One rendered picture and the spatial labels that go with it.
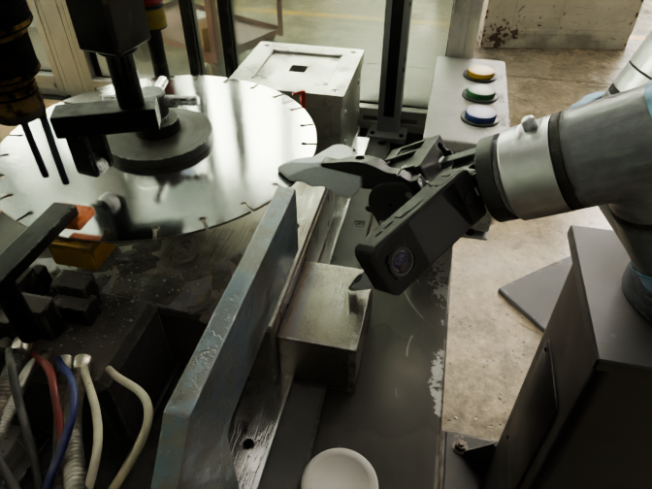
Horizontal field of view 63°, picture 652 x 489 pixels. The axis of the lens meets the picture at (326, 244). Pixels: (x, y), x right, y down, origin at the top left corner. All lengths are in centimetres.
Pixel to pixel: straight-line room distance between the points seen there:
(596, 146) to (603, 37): 348
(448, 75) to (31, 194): 60
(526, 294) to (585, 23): 234
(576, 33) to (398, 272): 346
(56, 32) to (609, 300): 104
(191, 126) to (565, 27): 333
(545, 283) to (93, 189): 154
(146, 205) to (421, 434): 34
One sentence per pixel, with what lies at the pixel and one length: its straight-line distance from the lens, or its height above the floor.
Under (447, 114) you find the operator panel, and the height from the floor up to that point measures 90.
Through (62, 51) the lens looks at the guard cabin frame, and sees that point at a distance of 121.
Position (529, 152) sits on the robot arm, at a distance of 41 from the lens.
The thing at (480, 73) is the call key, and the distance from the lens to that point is 86.
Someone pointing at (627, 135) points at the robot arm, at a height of 106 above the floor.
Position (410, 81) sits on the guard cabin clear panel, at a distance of 99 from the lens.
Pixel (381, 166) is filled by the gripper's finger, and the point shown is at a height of 99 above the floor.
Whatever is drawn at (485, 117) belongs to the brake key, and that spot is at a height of 91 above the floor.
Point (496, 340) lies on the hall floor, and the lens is 166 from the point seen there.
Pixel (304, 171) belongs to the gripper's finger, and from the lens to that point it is 49.
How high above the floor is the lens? 123
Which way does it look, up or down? 41 degrees down
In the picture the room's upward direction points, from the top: straight up
